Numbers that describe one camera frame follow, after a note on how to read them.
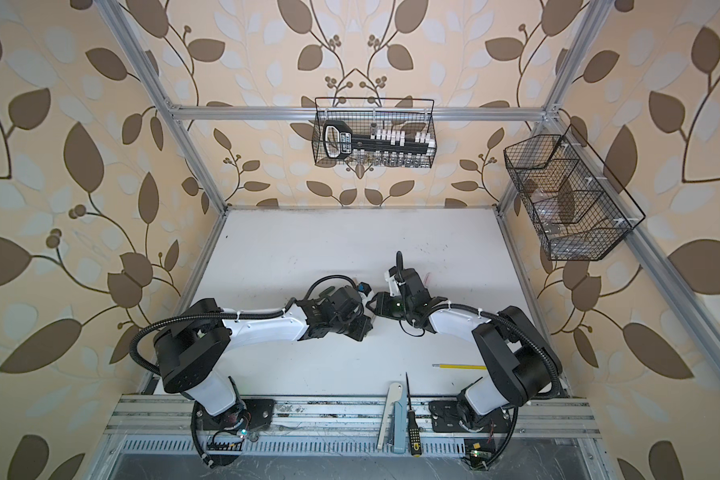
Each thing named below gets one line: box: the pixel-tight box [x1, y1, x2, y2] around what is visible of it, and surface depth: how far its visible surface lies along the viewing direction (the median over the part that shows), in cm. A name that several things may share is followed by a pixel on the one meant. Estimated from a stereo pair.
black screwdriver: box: [406, 372, 422, 457], surface depth 72 cm
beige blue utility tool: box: [377, 382, 407, 454], surface depth 73 cm
